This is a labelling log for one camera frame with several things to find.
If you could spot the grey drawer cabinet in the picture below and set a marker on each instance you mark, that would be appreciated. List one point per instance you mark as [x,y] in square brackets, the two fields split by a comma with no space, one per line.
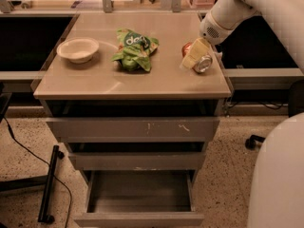
[100,88]

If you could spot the top grey drawer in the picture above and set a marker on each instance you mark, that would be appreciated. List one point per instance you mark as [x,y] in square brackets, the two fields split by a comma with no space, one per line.
[133,129]

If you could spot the black floor stand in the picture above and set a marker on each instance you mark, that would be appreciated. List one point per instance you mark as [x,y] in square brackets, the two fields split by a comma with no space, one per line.
[46,180]

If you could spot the orange soda can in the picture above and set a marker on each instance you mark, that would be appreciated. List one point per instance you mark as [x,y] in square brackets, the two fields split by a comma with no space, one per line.
[199,60]

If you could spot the open bottom grey drawer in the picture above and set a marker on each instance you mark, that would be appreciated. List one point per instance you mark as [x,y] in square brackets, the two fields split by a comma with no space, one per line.
[136,199]

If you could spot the middle grey drawer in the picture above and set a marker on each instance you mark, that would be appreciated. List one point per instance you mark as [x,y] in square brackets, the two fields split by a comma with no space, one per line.
[137,161]

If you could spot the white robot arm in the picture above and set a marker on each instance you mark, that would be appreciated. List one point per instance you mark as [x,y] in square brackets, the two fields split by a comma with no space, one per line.
[277,189]

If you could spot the green chip bag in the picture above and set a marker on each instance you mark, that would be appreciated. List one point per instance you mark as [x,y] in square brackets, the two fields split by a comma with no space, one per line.
[134,50]

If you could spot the white paper bowl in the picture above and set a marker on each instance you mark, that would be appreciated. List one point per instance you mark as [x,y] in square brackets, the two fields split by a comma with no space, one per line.
[78,50]

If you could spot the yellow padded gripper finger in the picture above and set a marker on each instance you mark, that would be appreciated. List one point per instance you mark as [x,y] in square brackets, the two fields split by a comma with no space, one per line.
[194,53]

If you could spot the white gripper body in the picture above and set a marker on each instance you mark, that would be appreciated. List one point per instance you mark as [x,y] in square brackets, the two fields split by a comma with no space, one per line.
[211,31]

